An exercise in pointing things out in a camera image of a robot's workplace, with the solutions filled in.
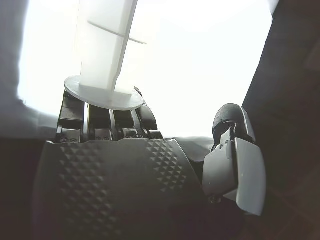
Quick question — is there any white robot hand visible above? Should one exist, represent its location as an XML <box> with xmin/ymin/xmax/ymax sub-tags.
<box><xmin>32</xmin><ymin>86</ymin><xmax>267</xmax><ymax>240</ymax></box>

